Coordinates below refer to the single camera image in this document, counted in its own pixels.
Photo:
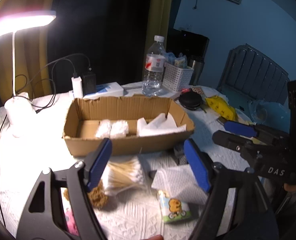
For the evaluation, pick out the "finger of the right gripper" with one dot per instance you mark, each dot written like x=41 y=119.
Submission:
x=232 y=142
x=240 y=129

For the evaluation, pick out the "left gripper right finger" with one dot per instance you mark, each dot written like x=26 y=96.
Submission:
x=201 y=165

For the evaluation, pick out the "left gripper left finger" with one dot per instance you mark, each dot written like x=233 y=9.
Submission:
x=95 y=163

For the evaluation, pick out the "pink soft toy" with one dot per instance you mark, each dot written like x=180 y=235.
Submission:
x=70 y=221

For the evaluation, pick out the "right hand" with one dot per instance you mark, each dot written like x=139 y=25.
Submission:
x=289 y=188

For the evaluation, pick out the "grey folded cloth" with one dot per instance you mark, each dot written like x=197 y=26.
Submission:
x=179 y=182

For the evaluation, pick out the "brown sponge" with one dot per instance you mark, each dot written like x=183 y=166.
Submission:
x=97 y=197

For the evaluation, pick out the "cotton swab pack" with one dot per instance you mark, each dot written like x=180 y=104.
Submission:
x=127 y=174

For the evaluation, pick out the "yellow plastic bag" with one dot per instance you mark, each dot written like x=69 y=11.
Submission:
x=221 y=107

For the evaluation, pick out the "cartoon tissue pack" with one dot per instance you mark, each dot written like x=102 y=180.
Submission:
x=172 y=209

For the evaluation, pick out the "white tissue in box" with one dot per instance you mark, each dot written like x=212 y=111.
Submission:
x=161 y=125

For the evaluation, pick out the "blue radiator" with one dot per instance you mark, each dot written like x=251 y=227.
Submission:
x=252 y=74

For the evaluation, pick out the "cardboard box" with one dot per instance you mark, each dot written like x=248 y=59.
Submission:
x=136 y=124

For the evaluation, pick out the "black round zip case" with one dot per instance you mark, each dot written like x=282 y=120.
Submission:
x=190 y=100

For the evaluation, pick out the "white blue small box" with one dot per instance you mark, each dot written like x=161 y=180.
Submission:
x=107 y=89

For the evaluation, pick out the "steel thermos cup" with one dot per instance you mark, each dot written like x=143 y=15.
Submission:
x=197 y=70

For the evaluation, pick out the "white charger block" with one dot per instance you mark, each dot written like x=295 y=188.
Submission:
x=77 y=87

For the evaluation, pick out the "white plastic basket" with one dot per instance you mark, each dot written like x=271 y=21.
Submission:
x=176 y=78

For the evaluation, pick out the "white desk lamp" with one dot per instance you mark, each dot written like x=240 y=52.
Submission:
x=19 y=109

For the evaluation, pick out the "clear water bottle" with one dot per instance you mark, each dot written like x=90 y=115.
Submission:
x=154 y=67

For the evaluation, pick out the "snack packets in basket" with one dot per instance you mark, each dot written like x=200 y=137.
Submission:
x=180 y=61

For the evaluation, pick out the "black monitor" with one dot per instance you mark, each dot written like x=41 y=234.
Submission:
x=191 y=45

